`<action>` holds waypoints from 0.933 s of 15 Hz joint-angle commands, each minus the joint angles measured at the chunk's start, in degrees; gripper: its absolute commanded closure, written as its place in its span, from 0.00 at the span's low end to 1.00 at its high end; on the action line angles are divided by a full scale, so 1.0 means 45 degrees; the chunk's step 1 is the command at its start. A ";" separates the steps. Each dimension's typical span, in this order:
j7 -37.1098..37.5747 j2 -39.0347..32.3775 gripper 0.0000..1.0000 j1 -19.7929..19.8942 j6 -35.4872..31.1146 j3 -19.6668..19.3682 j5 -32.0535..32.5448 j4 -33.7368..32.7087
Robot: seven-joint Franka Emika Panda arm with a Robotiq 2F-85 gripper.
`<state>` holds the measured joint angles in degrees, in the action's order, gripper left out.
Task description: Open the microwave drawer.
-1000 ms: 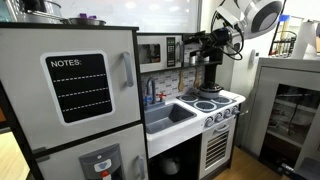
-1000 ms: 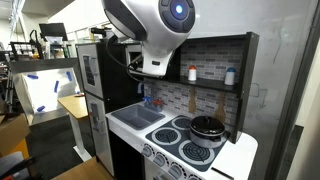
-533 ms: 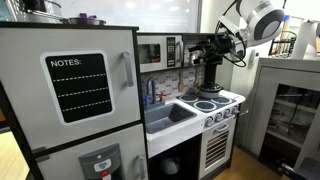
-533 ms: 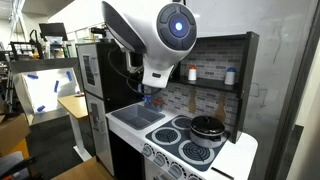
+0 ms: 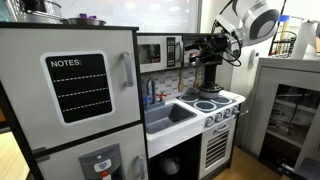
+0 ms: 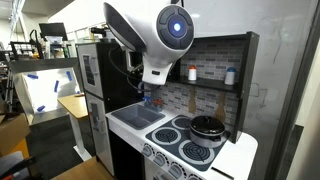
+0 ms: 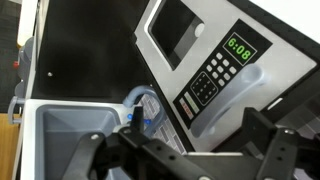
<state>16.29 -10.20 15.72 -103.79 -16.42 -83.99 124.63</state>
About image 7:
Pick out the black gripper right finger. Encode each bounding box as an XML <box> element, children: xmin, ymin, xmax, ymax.
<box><xmin>243</xmin><ymin>108</ymin><xmax>320</xmax><ymax>180</ymax></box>

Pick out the grey toy faucet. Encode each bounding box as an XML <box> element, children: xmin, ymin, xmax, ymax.
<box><xmin>122</xmin><ymin>85</ymin><xmax>167</xmax><ymax>138</ymax></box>

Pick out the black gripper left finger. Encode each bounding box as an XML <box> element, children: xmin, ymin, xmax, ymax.
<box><xmin>63</xmin><ymin>106</ymin><xmax>214</xmax><ymax>180</ymax></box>

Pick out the toy microwave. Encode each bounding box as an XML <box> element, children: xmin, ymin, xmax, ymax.
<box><xmin>133</xmin><ymin>0</ymin><xmax>318</xmax><ymax>154</ymax></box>

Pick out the grey sink basin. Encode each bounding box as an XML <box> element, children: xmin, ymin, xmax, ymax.
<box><xmin>34</xmin><ymin>104</ymin><xmax>134</xmax><ymax>180</ymax></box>

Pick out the wooden platform board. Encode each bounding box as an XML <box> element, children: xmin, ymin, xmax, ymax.
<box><xmin>0</xmin><ymin>113</ymin><xmax>22</xmax><ymax>180</ymax></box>

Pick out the fridge door with water dispenser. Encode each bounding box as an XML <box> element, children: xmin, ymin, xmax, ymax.
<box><xmin>8</xmin><ymin>36</ymin><xmax>38</xmax><ymax>125</ymax></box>

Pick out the blue tap handle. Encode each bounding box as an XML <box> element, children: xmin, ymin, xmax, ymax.
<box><xmin>126</xmin><ymin>113</ymin><xmax>154</xmax><ymax>127</ymax></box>

